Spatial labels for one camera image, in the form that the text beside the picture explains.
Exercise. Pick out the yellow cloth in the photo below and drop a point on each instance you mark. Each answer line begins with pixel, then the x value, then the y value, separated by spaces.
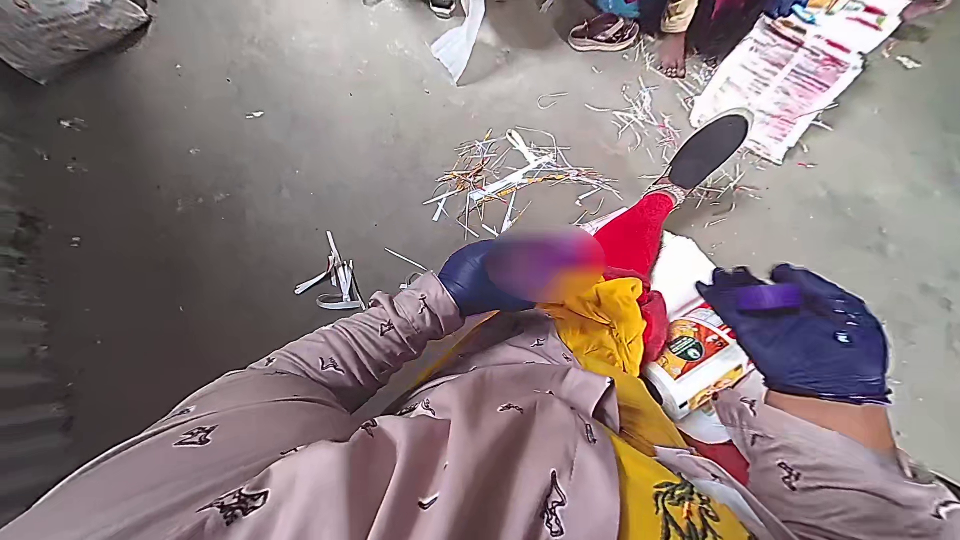
pixel 604 322

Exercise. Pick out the pile of mixed paper strips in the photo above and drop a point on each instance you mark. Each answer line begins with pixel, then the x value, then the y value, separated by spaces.
pixel 517 177

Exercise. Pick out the white container with orange label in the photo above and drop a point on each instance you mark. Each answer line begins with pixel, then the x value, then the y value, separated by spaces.
pixel 703 375

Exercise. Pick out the person's right hand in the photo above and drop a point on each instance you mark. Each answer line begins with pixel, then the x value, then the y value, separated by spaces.
pixel 832 345

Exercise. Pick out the purple tape roll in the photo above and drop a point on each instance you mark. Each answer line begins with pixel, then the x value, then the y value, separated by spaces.
pixel 769 298

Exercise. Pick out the white paper sheet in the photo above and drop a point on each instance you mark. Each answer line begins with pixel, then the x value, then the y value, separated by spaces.
pixel 681 271

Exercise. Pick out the person's right forearm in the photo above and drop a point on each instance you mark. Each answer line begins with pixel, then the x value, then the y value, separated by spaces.
pixel 840 450

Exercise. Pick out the red and white printed sheet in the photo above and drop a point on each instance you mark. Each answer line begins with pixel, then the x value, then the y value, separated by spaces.
pixel 795 79

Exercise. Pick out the black oval-soled shoe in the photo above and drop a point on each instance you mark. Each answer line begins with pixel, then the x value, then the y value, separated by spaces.
pixel 711 152

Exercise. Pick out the white plastic scrap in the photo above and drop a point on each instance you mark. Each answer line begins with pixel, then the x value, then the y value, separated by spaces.
pixel 459 43

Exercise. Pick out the scattered thin paper shreds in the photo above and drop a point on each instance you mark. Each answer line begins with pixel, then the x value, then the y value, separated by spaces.
pixel 645 116

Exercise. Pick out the person's right fingers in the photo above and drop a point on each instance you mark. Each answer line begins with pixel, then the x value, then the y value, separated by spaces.
pixel 729 289

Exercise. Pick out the person's left hand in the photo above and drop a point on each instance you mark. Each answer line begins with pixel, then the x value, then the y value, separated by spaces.
pixel 466 279

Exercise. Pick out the person's left forearm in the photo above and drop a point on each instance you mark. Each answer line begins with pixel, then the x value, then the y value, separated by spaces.
pixel 337 358

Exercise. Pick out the person's body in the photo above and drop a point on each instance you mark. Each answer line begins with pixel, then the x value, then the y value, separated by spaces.
pixel 420 465

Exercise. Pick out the grey white sack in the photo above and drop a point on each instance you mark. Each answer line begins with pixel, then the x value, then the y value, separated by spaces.
pixel 64 34

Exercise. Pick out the bunch of white paper strips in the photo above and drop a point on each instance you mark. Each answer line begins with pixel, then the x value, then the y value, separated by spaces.
pixel 343 283

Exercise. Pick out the dark shoe with light sole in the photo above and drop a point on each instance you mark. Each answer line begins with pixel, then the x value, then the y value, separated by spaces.
pixel 442 8

